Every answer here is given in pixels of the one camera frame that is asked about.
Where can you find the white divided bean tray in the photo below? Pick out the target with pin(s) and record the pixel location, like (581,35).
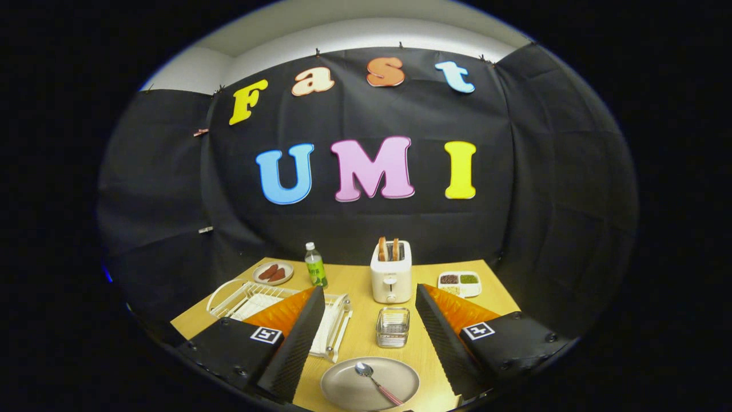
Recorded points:
(472,289)

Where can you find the small plate with sausages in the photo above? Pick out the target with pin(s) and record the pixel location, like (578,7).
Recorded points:
(287,269)

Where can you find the green label drink bottle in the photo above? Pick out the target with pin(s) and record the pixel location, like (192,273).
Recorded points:
(315,269)

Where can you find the red sausage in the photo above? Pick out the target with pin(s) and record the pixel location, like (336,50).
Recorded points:
(267,272)
(278,275)

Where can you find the cream toaster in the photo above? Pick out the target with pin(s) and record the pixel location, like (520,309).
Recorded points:
(391,280)

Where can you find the toasted bread slice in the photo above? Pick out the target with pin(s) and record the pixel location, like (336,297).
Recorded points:
(396,249)
(382,249)

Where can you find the black backdrop cloth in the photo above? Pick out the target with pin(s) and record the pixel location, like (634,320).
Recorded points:
(400,229)

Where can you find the beige plate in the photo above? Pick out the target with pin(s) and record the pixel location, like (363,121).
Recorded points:
(349,389)

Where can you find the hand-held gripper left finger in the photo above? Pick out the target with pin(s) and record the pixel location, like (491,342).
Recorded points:
(300,343)

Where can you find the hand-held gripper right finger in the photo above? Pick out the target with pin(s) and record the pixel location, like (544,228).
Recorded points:
(440,343)

